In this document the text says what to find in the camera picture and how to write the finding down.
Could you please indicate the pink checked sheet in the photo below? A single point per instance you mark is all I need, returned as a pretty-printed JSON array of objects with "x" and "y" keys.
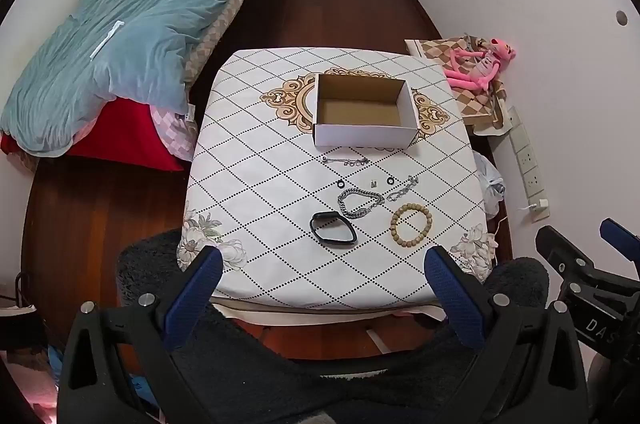
[{"x": 172, "y": 129}]

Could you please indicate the white cardboard box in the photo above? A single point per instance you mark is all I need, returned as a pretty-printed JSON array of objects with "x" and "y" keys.
[{"x": 360, "y": 137}]

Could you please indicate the white charger plug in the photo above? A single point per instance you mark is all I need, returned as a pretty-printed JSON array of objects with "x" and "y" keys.
[{"x": 540, "y": 206}]

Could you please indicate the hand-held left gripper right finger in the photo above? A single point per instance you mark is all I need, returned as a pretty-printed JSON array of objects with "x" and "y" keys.
[{"x": 452, "y": 299}]

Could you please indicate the pink plush toy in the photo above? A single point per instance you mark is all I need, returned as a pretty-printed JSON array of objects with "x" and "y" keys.
[{"x": 480, "y": 64}]

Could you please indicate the white power strip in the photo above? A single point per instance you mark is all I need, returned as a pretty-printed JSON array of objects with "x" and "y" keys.
[{"x": 525, "y": 154}]

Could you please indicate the white diamond-patterned tablecloth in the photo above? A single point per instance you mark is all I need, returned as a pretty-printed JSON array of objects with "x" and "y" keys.
[{"x": 260, "y": 184}]

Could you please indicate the white plastic bag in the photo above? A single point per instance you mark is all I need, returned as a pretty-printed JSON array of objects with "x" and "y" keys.
[{"x": 487, "y": 176}]

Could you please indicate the red blanket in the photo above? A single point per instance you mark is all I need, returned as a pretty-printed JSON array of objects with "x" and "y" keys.
[{"x": 125, "y": 129}]

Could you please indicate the light blue duvet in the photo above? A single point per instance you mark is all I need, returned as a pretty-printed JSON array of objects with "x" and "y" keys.
[{"x": 125, "y": 29}]

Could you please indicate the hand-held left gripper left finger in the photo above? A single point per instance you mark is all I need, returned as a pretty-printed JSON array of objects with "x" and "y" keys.
[{"x": 195, "y": 294}]

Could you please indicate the white flat object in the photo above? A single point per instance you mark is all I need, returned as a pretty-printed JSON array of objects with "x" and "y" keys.
[{"x": 15, "y": 309}]

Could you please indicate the beige checked mattress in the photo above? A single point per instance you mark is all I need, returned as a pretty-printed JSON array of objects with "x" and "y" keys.
[{"x": 220, "y": 29}]

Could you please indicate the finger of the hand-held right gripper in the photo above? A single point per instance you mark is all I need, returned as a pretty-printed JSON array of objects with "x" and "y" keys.
[
  {"x": 555, "y": 244},
  {"x": 620, "y": 231}
]

